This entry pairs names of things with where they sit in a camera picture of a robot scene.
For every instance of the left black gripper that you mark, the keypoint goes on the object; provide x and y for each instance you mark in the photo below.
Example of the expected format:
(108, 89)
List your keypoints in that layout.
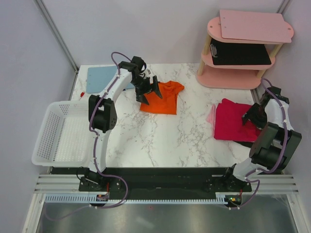
(141, 97)

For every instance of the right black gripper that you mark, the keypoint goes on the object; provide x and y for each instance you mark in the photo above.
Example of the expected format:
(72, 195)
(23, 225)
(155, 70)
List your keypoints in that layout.
(250, 116)

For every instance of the magenta t shirt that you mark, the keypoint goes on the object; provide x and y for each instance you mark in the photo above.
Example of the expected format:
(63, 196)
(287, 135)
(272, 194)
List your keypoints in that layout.
(229, 125)

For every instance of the orange t shirt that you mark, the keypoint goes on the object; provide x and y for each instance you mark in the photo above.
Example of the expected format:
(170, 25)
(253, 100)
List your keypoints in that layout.
(168, 103)

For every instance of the black t shirt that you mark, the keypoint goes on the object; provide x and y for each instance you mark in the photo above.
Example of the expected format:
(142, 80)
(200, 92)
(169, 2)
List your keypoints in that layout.
(245, 144)

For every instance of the light pink t shirt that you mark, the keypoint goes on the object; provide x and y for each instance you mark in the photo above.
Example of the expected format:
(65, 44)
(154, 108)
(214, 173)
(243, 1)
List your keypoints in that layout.
(212, 115)

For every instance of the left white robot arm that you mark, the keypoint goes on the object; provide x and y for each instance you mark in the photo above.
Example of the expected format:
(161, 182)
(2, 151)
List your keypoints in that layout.
(102, 113)

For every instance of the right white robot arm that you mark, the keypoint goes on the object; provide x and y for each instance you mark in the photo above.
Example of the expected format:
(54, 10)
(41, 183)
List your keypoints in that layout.
(277, 140)

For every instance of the pink three-tier shelf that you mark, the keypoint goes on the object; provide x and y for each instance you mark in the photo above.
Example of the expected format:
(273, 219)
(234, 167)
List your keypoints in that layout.
(244, 77)

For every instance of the blue clipboard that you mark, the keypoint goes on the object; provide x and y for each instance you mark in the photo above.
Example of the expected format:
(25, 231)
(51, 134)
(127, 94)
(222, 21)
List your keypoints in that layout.
(99, 77)

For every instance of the black clipboard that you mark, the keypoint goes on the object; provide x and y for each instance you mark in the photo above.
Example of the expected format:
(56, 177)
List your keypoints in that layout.
(238, 54)

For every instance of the pink clipboard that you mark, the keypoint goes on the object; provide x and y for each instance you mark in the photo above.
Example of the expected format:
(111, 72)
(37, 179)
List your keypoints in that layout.
(254, 26)

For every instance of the white plastic basket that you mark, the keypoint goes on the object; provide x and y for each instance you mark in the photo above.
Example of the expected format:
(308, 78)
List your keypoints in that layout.
(64, 138)

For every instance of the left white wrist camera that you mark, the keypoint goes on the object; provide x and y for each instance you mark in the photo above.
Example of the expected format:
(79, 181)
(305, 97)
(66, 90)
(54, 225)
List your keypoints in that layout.
(147, 73)

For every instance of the white slotted cable duct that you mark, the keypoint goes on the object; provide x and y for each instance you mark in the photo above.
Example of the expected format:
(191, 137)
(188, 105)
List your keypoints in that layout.
(104, 199)

